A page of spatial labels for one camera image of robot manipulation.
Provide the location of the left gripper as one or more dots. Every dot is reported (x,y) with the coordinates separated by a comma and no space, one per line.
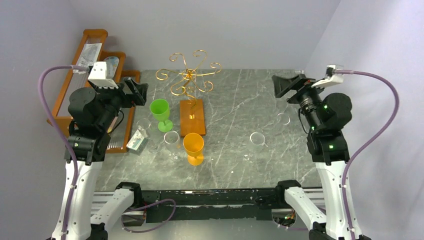
(139,90)

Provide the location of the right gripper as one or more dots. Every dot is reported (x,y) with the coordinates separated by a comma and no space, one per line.
(296,88)

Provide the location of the clear wine glass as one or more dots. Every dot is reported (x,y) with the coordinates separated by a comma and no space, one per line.
(253,147)
(274,131)
(173,144)

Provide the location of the orange plastic goblet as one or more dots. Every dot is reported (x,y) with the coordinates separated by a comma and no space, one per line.
(193,144)

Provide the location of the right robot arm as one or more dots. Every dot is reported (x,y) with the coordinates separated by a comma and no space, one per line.
(330,154)

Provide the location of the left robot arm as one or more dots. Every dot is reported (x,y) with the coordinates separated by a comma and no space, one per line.
(93,110)

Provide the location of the small clear glass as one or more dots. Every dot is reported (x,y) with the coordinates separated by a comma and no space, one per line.
(144,127)

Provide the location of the wooden rack base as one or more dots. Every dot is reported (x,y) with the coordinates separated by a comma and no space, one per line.
(192,117)

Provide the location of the green plastic goblet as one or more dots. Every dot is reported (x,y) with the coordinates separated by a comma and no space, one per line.
(160,110)

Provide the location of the blue packaged item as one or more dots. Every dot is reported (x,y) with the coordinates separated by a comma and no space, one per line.
(112,63)

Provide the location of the small white packet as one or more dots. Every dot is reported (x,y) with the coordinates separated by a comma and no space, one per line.
(137,142)

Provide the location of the white packaged item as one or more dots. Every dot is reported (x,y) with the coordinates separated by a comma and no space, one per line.
(88,56)

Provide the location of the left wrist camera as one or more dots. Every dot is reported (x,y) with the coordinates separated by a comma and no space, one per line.
(99,76)

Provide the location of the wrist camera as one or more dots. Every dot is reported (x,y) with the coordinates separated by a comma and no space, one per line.
(99,76)
(331,78)

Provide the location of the gold wire glass rack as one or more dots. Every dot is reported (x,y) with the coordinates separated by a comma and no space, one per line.
(188,83)

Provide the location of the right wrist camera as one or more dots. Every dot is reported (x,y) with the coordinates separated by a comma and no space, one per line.
(331,78)

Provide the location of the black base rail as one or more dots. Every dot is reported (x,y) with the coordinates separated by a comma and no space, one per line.
(207,204)

